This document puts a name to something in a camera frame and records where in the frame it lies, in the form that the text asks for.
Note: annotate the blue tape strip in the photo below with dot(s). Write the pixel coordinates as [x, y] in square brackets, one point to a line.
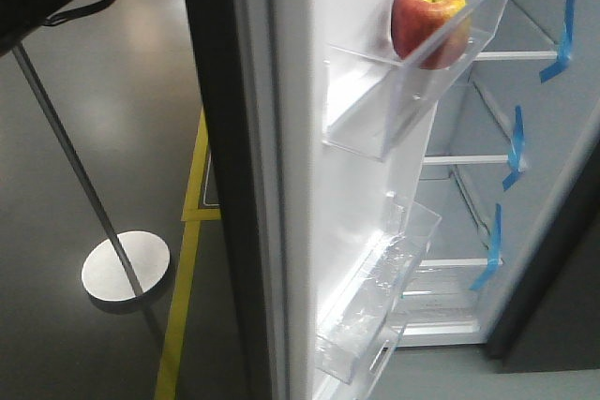
[515, 158]
[494, 251]
[565, 47]

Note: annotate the open refrigerator body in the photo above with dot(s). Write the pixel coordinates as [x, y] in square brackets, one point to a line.
[540, 311]

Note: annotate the dark floor sign chinese text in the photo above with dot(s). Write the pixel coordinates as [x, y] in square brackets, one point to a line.
[209, 192]

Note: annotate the blue tape strip middle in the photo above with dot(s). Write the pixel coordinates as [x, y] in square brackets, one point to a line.
[515, 158]

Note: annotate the red yellow apple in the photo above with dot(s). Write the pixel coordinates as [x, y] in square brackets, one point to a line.
[414, 21]

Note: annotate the yellow floor tape line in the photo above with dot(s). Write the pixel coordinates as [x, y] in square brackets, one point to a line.
[193, 216]

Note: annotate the blue tape strip upper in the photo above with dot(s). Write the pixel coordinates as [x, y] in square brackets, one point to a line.
[565, 47]

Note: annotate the middle clear door bin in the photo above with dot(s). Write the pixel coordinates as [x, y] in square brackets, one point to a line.
[350, 335]

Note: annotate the blue tape strip lower right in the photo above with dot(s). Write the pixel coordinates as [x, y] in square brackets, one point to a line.
[494, 251]

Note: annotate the silver pole stand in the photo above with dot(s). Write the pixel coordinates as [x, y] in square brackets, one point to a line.
[125, 266]

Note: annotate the refrigerator door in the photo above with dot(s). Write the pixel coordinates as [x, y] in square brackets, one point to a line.
[297, 212]

